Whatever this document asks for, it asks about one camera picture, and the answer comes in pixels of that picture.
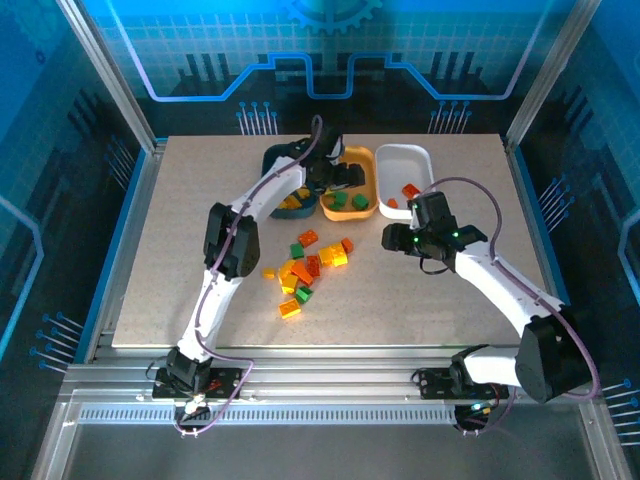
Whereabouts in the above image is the aluminium side rail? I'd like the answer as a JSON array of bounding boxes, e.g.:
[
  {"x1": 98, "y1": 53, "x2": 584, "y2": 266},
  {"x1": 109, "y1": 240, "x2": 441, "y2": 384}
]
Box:
[
  {"x1": 82, "y1": 142, "x2": 169, "y2": 362},
  {"x1": 502, "y1": 137, "x2": 591, "y2": 364}
]

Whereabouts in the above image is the yellow plastic container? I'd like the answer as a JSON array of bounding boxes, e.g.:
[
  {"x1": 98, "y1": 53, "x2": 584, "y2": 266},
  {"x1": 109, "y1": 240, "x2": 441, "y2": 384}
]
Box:
[{"x1": 318, "y1": 144, "x2": 377, "y2": 222}]

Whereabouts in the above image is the aluminium frame cross beam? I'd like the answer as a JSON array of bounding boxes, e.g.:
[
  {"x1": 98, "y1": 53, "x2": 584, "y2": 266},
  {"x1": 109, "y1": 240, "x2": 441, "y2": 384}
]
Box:
[{"x1": 64, "y1": 360, "x2": 601, "y2": 407}]

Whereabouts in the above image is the dark teal plastic container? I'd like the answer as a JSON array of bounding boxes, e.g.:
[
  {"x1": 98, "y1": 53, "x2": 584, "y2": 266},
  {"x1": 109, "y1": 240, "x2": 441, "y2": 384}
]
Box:
[{"x1": 260, "y1": 141, "x2": 321, "y2": 221}]

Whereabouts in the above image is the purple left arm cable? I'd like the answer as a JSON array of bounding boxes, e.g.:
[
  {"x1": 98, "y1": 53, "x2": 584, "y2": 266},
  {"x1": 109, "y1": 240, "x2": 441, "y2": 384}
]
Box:
[{"x1": 172, "y1": 114, "x2": 325, "y2": 439}]

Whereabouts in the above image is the aluminium frame post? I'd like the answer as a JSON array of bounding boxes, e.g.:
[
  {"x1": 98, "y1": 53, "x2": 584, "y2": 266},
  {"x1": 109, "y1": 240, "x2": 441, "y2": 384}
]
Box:
[
  {"x1": 503, "y1": 0, "x2": 601, "y2": 154},
  {"x1": 57, "y1": 0, "x2": 169, "y2": 154}
]

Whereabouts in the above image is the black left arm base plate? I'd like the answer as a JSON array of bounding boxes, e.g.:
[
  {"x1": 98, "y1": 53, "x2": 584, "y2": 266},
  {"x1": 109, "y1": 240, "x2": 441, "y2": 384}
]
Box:
[{"x1": 151, "y1": 367, "x2": 246, "y2": 401}]

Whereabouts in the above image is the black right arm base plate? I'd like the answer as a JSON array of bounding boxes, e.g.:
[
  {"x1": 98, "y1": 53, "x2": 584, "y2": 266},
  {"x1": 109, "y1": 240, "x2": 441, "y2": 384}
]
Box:
[{"x1": 417, "y1": 367, "x2": 511, "y2": 401}]

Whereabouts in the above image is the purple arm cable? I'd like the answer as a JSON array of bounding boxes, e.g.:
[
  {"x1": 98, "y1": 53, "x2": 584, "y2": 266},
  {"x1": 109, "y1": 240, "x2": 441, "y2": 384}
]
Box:
[
  {"x1": 418, "y1": 177, "x2": 601, "y2": 436},
  {"x1": 172, "y1": 114, "x2": 325, "y2": 439}
]

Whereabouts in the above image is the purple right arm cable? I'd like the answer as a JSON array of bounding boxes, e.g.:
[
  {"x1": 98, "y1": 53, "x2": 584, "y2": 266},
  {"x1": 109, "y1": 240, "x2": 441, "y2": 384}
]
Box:
[{"x1": 418, "y1": 177, "x2": 601, "y2": 436}]

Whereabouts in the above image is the slotted metal strip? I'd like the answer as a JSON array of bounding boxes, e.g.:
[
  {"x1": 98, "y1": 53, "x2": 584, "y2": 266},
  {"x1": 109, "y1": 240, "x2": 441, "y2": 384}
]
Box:
[{"x1": 77, "y1": 407, "x2": 501, "y2": 427}]

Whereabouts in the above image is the white plastic container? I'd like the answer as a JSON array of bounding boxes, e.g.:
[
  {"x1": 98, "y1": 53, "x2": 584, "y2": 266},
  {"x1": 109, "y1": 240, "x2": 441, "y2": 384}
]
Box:
[{"x1": 374, "y1": 143, "x2": 435, "y2": 220}]

